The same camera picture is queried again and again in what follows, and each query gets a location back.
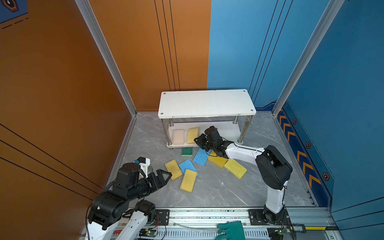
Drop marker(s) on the small circuit board right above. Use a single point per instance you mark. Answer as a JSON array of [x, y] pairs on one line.
[[277, 234]]

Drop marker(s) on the white two-tier shelf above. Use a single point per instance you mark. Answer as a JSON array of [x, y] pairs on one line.
[[230, 111]]

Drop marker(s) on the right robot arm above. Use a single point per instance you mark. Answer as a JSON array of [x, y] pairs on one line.
[[273, 167]]

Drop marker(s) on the yellow-green sponge lower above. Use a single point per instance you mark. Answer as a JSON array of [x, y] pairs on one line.
[[235, 168]]

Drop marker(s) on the green rubber glove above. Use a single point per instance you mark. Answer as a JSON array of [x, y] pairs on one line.
[[230, 231]]

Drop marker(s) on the thick yellow sponge centre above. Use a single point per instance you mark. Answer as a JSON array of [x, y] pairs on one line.
[[218, 161]]

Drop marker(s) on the blue sponge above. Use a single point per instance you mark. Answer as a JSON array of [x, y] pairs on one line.
[[201, 157], [187, 165]]

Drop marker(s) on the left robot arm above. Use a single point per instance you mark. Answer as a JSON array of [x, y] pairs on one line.
[[125, 195]]

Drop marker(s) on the yellow foam sponge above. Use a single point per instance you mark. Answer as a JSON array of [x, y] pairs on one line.
[[174, 169], [188, 181], [192, 135]]

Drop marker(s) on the small circuit board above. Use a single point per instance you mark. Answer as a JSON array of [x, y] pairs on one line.
[[277, 234], [152, 233]]

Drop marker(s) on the pale pink foam sponge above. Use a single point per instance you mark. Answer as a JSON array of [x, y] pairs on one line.
[[178, 137]]

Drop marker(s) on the green scouring sponge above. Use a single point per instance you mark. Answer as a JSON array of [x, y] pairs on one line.
[[187, 152]]

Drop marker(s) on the blue sponge upper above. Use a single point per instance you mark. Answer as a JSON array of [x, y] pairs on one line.
[[201, 157]]

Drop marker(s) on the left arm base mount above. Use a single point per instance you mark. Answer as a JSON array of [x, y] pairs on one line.
[[161, 217]]

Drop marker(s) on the yellow foam sponge left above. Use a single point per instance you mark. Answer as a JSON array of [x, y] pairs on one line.
[[174, 169]]

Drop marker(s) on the yellow foam sponge middle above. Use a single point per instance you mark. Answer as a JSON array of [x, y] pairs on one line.
[[188, 181]]

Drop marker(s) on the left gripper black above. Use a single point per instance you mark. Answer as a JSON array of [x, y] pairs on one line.
[[161, 180]]

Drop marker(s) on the small circuit board left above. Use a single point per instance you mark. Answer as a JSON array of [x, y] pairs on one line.
[[152, 233]]

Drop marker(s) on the blue sponge lower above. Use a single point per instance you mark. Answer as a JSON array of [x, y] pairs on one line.
[[187, 165]]

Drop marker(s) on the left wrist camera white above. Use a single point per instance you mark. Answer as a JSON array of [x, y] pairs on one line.
[[144, 163]]

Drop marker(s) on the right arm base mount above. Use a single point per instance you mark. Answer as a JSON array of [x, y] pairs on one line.
[[260, 217]]

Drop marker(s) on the yellow foam sponge front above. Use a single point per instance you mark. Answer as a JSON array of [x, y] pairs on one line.
[[192, 135]]

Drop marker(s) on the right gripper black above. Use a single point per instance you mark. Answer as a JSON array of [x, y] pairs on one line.
[[199, 141]]

